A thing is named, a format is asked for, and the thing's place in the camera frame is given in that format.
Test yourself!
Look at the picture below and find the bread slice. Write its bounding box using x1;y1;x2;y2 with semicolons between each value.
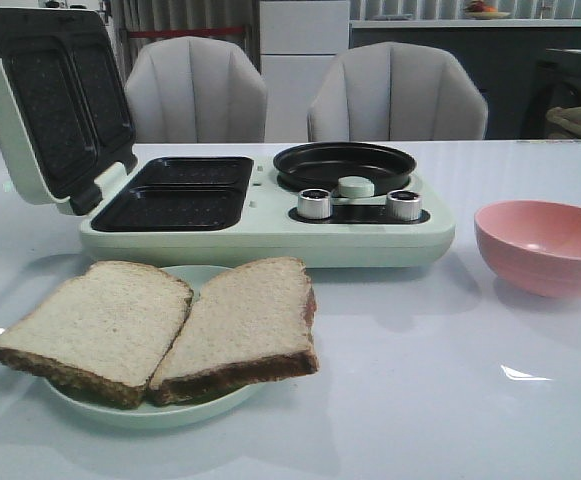
149;257;319;405
0;261;193;409

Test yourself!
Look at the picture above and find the pink plastic bowl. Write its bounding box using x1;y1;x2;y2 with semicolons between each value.
474;200;581;298

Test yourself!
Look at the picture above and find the mint green hinged lid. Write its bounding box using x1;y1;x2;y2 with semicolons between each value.
0;7;137;215

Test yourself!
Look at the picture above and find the mint green breakfast maker base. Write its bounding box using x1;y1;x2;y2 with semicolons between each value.
80;144;455;268

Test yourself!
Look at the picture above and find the left silver control knob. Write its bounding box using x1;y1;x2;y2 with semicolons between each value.
297;188;333;220

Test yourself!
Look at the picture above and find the silver control knob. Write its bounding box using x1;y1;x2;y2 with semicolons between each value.
385;190;422;222
297;188;333;220

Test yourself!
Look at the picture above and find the black round frying pan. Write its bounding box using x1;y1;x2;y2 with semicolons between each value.
273;142;417;196

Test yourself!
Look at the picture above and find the right silver control knob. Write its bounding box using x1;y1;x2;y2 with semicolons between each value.
385;190;422;222

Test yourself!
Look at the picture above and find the right grey upholstered chair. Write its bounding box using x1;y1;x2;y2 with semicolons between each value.
307;42;488;142

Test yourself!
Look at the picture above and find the grey upholstered chair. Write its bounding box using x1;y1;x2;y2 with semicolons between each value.
307;42;488;142
125;37;267;143

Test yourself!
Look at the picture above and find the left grey upholstered chair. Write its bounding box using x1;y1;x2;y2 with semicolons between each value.
125;37;267;143

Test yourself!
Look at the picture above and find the white refrigerator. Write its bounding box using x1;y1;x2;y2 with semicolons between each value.
259;1;350;143

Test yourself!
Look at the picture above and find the mint green plate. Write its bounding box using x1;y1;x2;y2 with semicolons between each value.
43;264;266;430

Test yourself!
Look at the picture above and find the red barrier belt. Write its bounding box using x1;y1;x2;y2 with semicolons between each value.
126;26;248;39

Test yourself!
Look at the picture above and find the grey pleated curtain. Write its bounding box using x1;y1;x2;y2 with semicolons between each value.
109;1;260;78

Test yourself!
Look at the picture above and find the dark kitchen counter cabinet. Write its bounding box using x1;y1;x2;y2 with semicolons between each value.
350;19;581;140

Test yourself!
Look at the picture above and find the fruit plate on counter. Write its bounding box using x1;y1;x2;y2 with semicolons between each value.
464;0;510;20

